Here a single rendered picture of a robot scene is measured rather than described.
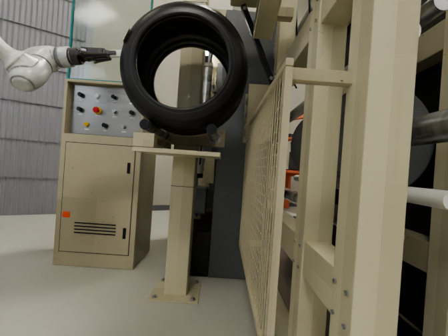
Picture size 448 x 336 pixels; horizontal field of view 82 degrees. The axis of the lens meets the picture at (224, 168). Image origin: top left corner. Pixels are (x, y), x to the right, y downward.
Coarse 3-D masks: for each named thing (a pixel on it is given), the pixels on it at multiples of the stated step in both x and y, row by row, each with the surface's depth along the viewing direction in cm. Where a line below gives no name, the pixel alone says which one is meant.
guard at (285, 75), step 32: (288, 64) 57; (288, 96) 57; (256, 128) 111; (288, 128) 57; (256, 160) 102; (256, 192) 96; (256, 224) 90; (256, 256) 84; (256, 288) 81; (256, 320) 73
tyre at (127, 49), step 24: (144, 24) 106; (168, 24) 123; (192, 24) 126; (216, 24) 106; (144, 48) 126; (168, 48) 132; (216, 48) 132; (240, 48) 107; (120, 72) 110; (144, 72) 132; (240, 72) 107; (144, 96) 106; (216, 96) 106; (240, 96) 111; (168, 120) 107; (192, 120) 107; (216, 120) 111
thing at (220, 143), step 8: (168, 136) 141; (176, 136) 142; (184, 136) 142; (192, 136) 142; (200, 136) 142; (208, 136) 142; (224, 136) 142; (176, 144) 142; (184, 144) 142; (192, 144) 142; (200, 144) 142; (208, 144) 142; (216, 144) 142; (224, 144) 142
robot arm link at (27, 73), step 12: (0, 48) 97; (12, 48) 101; (12, 60) 99; (24, 60) 101; (36, 60) 105; (12, 72) 99; (24, 72) 100; (36, 72) 103; (48, 72) 110; (12, 84) 101; (24, 84) 101; (36, 84) 103
